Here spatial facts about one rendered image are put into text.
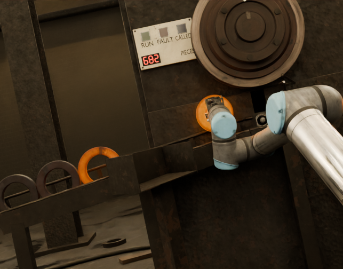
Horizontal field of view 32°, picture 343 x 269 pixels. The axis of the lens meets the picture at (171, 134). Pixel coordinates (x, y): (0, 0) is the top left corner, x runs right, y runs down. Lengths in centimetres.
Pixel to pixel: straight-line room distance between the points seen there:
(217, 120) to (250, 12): 51
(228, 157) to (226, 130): 11
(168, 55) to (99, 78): 607
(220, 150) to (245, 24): 54
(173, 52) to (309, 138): 116
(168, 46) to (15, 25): 279
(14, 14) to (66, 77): 357
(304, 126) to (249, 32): 88
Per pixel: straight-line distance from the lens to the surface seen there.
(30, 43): 521
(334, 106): 175
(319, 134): 159
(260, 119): 261
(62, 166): 254
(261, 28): 244
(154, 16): 267
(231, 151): 221
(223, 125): 216
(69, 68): 875
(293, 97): 169
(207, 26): 248
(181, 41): 263
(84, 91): 869
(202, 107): 251
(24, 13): 526
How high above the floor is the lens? 76
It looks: level
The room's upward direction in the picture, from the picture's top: 12 degrees counter-clockwise
